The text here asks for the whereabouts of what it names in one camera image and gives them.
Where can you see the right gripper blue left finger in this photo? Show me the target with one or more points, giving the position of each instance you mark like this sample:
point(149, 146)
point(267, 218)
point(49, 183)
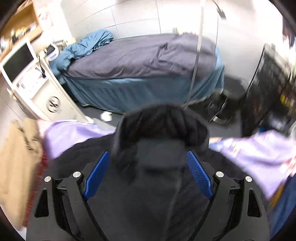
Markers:
point(94, 175)

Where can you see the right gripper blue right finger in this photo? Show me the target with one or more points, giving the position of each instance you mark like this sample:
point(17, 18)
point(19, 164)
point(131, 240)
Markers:
point(199, 174)

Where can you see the black quilted jacket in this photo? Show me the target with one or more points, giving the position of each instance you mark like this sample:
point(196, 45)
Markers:
point(148, 191)

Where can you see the red floral folded garment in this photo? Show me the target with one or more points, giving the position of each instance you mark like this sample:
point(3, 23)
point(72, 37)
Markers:
point(37, 182)

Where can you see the purple floral bed sheet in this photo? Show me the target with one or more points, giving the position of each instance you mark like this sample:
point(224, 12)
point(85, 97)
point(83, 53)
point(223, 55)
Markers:
point(268, 157)

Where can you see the mustard yellow folded garment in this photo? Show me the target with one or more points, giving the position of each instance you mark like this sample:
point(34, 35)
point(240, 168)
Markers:
point(275, 198)

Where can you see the navy blue folded garment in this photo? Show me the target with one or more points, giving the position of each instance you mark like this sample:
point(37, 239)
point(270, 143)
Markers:
point(282, 217)

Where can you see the folded beige down jacket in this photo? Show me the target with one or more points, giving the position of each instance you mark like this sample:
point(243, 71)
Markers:
point(21, 154)

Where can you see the massage bed with grey cover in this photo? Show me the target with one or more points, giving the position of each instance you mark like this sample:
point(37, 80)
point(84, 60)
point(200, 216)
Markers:
point(132, 72)

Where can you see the blue crumpled blanket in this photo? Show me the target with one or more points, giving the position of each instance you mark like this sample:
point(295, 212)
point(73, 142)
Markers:
point(84, 47)

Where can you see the white beauty machine with screen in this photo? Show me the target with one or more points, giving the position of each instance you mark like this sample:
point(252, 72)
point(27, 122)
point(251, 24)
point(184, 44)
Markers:
point(32, 83)

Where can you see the wooden shelf unit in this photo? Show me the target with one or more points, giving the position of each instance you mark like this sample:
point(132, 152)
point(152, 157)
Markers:
point(24, 24)

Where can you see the black wire shelf rack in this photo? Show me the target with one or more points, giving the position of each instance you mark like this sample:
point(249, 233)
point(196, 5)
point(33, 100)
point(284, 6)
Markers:
point(269, 103)

